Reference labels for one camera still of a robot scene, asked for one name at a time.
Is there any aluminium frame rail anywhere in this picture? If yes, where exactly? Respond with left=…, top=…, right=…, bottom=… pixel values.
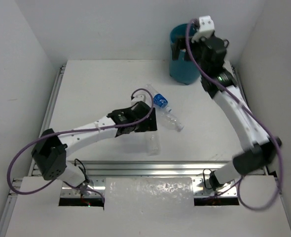
left=0, top=63, right=283, bottom=237

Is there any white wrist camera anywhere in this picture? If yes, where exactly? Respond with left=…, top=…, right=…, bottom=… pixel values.
left=131, top=94, right=148, bottom=106
left=191, top=15, right=215, bottom=43

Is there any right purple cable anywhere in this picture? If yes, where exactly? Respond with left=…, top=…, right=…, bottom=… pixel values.
left=185, top=19, right=284, bottom=211

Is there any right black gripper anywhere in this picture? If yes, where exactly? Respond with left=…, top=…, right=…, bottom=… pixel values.
left=174, top=34, right=208, bottom=74

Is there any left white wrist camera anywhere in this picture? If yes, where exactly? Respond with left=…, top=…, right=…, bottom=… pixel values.
left=131, top=94, right=148, bottom=106

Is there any blue label bottle back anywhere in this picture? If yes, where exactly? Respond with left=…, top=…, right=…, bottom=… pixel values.
left=145, top=84, right=172, bottom=113

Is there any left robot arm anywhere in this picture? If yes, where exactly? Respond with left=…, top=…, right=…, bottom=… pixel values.
left=32, top=101, right=157, bottom=188

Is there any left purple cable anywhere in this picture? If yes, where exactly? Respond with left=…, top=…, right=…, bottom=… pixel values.
left=6, top=88, right=155, bottom=203

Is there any clear bottle front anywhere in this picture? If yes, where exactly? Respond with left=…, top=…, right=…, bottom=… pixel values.
left=145, top=131, right=161, bottom=156

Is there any clear bottle diagonal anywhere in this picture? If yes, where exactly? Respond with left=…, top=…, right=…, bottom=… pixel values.
left=158, top=112, right=184, bottom=132

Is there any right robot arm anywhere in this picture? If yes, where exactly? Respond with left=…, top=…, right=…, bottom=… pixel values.
left=189, top=36, right=276, bottom=191

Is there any purple cable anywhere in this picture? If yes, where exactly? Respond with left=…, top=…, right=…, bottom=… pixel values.
left=6, top=88, right=155, bottom=203
left=185, top=19, right=284, bottom=211

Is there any teal plastic bin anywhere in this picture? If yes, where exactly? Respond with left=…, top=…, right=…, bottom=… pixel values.
left=169, top=23, right=200, bottom=85

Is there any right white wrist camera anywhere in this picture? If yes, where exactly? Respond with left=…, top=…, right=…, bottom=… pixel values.
left=191, top=15, right=215, bottom=43

